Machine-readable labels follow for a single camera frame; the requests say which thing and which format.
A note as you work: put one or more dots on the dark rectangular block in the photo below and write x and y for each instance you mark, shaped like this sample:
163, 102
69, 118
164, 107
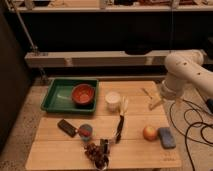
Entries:
67, 128

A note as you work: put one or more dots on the yellow apple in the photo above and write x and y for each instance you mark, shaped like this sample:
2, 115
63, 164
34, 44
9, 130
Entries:
150, 133

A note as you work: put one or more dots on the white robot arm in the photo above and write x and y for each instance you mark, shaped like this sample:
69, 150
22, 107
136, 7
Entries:
184, 66

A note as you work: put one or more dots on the black handled brush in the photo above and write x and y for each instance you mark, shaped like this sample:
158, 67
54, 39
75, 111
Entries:
122, 111

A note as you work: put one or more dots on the metal pole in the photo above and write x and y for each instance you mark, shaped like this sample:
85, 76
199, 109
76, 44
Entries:
34, 48

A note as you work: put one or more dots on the metal fork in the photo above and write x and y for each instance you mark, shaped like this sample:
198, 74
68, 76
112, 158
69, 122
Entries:
147, 93

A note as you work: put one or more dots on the lower wooden shelf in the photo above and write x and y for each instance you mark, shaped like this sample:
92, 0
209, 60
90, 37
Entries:
94, 59

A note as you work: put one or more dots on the orange bowl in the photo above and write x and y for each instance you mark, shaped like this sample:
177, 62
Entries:
83, 94

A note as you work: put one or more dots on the blue sponge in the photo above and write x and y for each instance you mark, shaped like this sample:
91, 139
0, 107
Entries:
166, 138

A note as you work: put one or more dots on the wooden shelf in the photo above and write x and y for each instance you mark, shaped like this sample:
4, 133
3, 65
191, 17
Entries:
94, 59
109, 6

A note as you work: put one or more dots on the white cup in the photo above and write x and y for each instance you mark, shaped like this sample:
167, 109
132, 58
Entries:
112, 100

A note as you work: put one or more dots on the bunch of dark grapes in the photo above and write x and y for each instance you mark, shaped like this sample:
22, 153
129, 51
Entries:
94, 153

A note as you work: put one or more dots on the small dark box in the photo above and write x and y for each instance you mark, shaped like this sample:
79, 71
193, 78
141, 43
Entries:
104, 145

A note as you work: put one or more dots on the red and blue can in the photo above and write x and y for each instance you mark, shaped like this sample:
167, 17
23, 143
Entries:
85, 132

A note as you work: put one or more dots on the upper wooden shelf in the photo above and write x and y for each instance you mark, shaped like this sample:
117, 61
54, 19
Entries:
109, 6

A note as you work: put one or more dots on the green plastic tray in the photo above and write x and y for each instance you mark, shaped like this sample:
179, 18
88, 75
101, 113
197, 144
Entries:
58, 97

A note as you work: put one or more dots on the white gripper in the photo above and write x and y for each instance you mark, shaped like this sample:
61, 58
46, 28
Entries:
160, 96

